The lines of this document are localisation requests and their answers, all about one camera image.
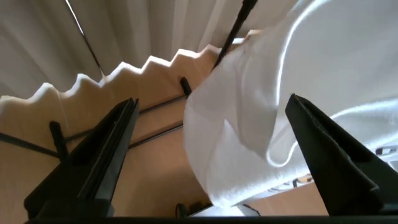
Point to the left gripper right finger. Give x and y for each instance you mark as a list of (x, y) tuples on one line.
[(342, 186)]

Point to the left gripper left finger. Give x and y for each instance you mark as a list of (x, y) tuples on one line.
[(56, 193)]

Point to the white printed t-shirt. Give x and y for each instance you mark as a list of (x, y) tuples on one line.
[(248, 140)]

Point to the black clothes rack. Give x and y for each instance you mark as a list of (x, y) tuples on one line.
[(236, 28)]

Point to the beige curtain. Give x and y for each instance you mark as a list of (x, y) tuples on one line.
[(155, 25)]

